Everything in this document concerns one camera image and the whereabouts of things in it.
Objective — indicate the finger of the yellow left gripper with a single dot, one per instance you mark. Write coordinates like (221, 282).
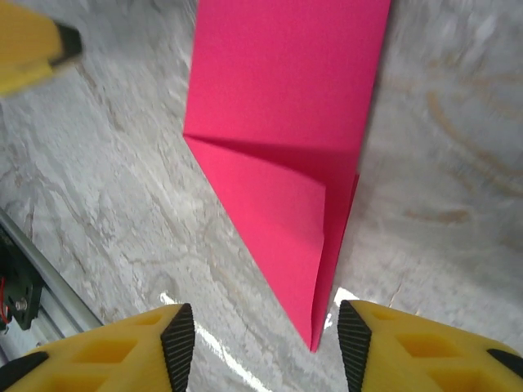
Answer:
(20, 77)
(24, 32)

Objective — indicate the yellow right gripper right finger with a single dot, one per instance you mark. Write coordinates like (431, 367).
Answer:
(429, 359)

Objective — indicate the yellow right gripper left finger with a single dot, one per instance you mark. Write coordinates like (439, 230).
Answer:
(122, 359)

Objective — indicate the pink paper sheet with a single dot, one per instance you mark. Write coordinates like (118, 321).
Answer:
(286, 81)

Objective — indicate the aluminium table frame rail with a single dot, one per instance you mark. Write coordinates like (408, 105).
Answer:
(53, 277)

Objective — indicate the black bracket with screw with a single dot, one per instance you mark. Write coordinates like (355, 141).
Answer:
(24, 294)

